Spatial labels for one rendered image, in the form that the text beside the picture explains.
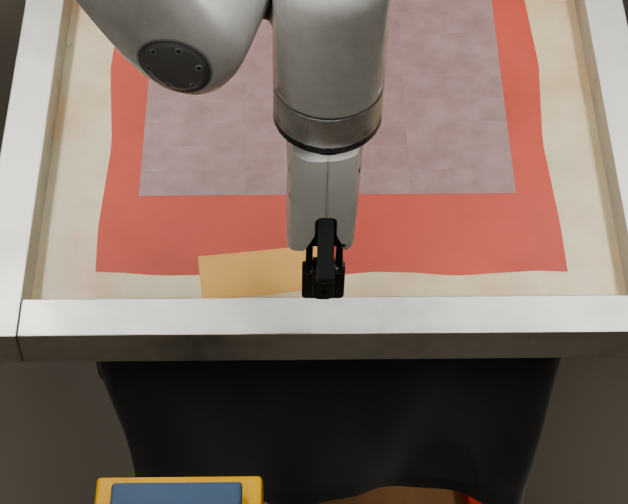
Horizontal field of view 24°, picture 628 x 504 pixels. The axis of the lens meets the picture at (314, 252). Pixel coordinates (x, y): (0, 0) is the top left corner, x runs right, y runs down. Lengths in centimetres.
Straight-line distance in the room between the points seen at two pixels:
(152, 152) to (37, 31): 17
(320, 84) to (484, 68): 51
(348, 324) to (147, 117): 32
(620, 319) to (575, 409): 114
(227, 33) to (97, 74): 56
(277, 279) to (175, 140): 19
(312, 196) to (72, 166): 40
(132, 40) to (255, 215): 44
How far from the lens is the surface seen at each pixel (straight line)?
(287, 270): 126
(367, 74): 94
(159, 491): 113
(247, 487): 114
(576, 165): 136
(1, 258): 125
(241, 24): 90
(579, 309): 121
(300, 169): 98
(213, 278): 126
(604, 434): 233
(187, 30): 87
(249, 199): 131
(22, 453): 231
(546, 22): 149
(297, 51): 92
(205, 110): 139
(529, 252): 128
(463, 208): 131
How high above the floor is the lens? 195
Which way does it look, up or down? 52 degrees down
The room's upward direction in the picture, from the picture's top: straight up
